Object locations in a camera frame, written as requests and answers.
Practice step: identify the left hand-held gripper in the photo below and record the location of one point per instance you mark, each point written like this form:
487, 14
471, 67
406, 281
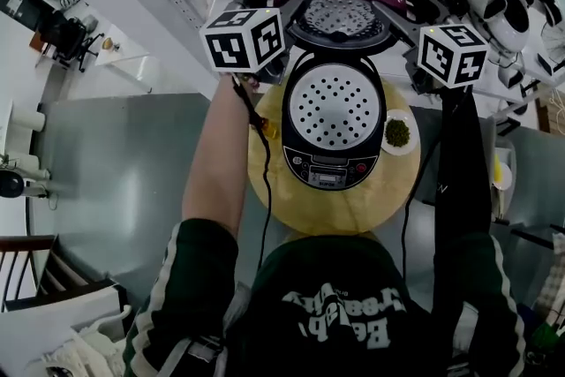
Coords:
240, 44

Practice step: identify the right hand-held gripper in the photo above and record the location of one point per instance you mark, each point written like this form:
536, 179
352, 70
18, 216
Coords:
450, 55

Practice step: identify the maroon rice cooker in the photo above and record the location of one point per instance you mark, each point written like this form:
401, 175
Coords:
333, 110

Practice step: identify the person's left forearm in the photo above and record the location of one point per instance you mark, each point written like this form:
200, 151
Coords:
216, 163

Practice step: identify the person's right forearm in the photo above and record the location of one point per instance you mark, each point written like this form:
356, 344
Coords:
463, 172

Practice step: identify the white plate of green beans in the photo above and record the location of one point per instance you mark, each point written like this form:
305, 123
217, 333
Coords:
398, 131

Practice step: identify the yellow oil bottle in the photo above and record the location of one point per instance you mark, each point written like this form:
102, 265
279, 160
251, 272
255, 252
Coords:
270, 129

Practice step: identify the black standing fan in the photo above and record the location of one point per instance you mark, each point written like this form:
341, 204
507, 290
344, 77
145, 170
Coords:
554, 44

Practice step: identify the grey chair with black legs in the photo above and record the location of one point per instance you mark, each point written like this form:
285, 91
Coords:
505, 137

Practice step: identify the white square table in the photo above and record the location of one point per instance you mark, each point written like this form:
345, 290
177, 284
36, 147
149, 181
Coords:
132, 62

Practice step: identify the brown cardboard box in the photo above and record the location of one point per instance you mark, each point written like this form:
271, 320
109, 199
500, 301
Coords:
549, 115

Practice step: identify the small tan bowl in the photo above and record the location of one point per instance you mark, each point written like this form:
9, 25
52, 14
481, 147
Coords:
109, 44

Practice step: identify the white dish with yellow item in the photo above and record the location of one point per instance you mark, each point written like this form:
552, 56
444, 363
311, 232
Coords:
501, 172

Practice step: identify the round wooden side table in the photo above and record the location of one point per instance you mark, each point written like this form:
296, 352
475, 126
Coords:
335, 212

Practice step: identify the black office chair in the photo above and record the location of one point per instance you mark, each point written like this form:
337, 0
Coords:
66, 39

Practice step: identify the white cylindrical bin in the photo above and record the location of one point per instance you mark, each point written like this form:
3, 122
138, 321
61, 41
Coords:
28, 120

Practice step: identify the white quilted foam pad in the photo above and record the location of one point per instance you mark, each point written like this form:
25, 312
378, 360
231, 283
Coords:
554, 278

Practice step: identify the green striped jersey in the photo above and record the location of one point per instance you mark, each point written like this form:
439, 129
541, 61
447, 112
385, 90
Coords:
326, 304

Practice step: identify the black round floor device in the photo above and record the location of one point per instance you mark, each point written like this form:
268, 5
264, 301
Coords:
11, 184

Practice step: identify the dark wooden chair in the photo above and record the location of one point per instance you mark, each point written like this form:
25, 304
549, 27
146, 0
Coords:
26, 243

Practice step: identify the white carved chair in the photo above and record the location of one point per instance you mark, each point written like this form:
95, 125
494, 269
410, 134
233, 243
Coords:
88, 349

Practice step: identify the black metal bar frame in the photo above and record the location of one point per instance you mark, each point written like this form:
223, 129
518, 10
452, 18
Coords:
529, 234

